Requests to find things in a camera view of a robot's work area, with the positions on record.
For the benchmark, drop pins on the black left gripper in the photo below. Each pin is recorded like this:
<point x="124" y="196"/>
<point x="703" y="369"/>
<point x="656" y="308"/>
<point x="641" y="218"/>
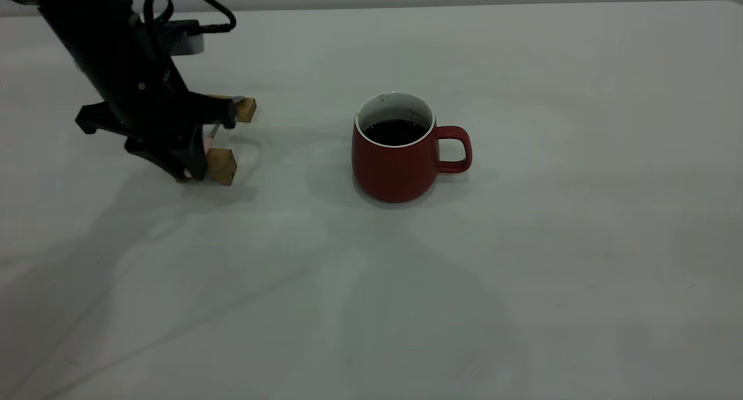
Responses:
<point x="145" y="104"/>

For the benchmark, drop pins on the red ceramic mug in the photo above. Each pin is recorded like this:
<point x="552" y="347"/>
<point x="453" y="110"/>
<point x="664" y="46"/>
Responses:
<point x="395" y="173"/>

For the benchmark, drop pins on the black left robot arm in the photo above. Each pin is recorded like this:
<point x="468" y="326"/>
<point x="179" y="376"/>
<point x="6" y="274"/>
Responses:
<point x="75" y="11"/>

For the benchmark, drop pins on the dark coffee liquid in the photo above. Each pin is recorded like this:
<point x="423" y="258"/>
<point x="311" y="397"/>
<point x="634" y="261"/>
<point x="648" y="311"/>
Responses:
<point x="395" y="133"/>

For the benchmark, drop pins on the arched wooden block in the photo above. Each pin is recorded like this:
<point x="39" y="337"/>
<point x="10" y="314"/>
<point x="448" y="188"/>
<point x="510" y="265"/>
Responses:
<point x="223" y="166"/>

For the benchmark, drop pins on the flat rectangular wooden block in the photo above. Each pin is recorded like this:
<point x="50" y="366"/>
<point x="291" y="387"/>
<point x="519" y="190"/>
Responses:
<point x="246" y="110"/>

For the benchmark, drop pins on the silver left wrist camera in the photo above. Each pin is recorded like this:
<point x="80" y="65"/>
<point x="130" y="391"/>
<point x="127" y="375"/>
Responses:
<point x="184" y="39"/>

